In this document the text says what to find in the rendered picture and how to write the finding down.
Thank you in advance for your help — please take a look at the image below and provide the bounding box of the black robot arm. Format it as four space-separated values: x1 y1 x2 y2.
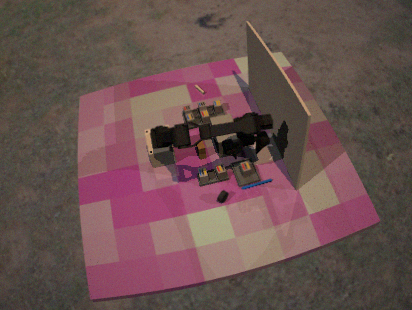
150 112 273 149

